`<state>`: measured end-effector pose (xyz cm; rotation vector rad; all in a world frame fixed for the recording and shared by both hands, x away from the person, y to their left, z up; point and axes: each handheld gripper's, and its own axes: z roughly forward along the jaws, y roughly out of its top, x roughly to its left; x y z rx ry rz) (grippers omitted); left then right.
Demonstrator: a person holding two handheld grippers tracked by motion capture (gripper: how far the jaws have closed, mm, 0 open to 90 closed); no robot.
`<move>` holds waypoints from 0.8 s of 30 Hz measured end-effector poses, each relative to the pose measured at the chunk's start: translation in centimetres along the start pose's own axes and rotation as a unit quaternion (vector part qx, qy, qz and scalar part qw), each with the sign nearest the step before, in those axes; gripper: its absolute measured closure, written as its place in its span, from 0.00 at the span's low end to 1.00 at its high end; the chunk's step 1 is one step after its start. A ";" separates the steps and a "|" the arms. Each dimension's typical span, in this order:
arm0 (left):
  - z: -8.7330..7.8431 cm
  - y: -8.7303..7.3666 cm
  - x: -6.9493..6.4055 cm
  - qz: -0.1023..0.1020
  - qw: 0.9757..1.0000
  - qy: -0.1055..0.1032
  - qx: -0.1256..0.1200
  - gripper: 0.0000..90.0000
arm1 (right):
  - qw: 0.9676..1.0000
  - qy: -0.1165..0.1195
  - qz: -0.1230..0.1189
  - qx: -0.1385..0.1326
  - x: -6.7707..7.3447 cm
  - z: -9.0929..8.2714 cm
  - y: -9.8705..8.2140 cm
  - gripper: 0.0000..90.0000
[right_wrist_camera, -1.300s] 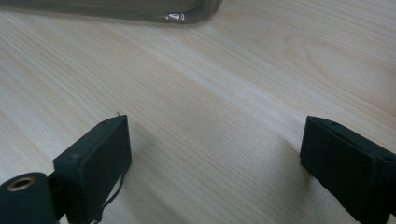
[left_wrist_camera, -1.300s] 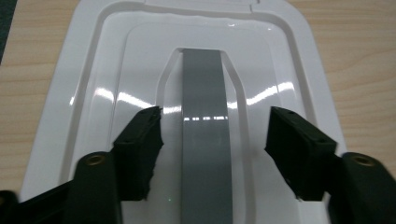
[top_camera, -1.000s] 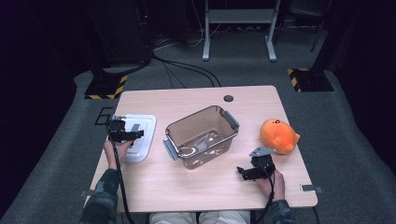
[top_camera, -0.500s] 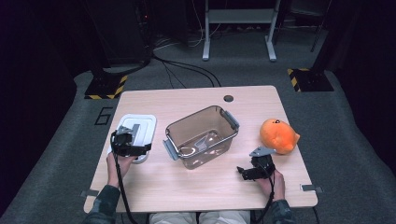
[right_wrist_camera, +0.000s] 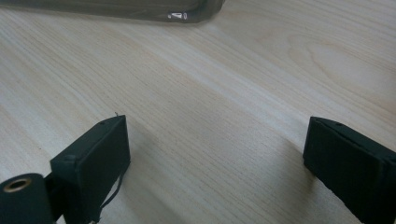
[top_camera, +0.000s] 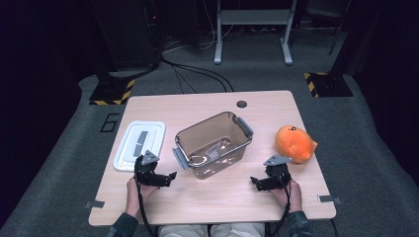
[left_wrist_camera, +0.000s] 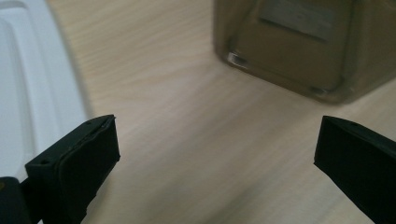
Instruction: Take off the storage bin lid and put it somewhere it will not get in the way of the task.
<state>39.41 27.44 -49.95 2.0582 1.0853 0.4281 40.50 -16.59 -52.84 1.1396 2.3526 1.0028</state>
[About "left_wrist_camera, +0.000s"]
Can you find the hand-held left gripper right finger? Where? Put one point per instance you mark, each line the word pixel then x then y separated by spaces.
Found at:
pixel 361 165

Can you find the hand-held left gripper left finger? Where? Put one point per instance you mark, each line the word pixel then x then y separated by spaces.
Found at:
pixel 77 174

